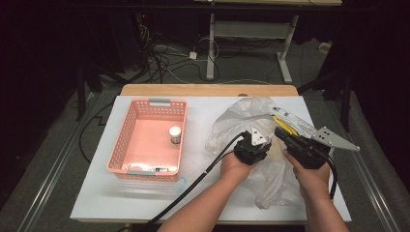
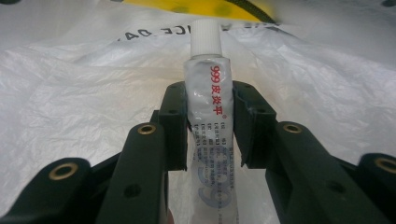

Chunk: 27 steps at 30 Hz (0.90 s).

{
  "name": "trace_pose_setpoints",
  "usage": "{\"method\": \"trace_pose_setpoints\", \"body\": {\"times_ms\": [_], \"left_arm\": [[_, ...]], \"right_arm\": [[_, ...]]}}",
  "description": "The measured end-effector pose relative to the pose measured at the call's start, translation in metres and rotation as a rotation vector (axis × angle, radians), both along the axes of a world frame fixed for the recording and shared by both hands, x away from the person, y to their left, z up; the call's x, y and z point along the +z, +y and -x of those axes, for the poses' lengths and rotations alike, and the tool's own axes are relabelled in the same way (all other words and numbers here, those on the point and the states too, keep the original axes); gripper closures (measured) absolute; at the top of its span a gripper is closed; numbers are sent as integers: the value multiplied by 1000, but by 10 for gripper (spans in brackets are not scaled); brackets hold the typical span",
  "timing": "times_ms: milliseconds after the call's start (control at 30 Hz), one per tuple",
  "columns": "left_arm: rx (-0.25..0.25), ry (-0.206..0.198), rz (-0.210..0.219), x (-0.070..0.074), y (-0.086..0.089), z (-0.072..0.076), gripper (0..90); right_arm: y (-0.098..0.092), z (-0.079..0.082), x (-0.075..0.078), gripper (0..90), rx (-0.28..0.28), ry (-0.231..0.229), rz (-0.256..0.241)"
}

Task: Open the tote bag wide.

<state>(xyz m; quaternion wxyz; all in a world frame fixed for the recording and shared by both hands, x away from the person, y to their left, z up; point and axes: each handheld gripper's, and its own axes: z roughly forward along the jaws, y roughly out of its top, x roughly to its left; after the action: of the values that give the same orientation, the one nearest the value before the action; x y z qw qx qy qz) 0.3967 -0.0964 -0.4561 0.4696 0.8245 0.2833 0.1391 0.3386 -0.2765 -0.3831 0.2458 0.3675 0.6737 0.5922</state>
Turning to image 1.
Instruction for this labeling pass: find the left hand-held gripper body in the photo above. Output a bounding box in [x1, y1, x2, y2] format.
[233, 127, 273, 166]

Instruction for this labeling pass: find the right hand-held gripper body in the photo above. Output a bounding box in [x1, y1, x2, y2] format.
[283, 126, 361, 170]

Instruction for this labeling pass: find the clear plastic bag yellow smiley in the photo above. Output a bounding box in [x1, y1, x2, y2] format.
[204, 96, 319, 211]

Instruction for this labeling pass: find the small white-capped bottle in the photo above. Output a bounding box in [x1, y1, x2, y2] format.
[168, 126, 183, 145]

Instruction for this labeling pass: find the pink plastic basket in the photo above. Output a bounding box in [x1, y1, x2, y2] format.
[105, 98, 189, 183]

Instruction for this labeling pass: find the person's left hand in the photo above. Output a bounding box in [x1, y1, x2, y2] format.
[219, 152, 256, 185]

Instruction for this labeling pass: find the person's right hand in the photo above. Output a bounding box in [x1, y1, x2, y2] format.
[282, 150, 332, 201]

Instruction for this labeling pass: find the black stand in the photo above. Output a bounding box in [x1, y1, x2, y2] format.
[297, 62, 355, 133]
[74, 13, 131, 123]

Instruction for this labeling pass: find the wooden table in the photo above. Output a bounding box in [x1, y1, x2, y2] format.
[76, 83, 321, 225]

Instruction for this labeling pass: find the white board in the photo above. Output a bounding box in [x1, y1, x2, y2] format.
[70, 95, 353, 224]

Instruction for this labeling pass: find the right hand-held gripper black cable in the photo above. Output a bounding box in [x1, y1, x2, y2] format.
[321, 154, 338, 201]

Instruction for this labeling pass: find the hand-held gripper black cable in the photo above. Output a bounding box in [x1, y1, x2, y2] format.
[321, 154, 338, 201]
[137, 131, 247, 232]

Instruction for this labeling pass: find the left hand-held gripper black cable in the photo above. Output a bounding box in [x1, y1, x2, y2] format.
[137, 131, 247, 232]

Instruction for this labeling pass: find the metal floor rail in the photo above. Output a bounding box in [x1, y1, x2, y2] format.
[15, 92, 99, 232]
[333, 127, 402, 232]

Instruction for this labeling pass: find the white metal desk frame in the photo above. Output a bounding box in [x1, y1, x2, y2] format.
[192, 0, 343, 85]

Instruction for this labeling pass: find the tangle of floor cables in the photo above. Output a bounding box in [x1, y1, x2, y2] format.
[137, 23, 220, 85]

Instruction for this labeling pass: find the black floor cable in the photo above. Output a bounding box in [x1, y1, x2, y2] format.
[78, 101, 114, 164]

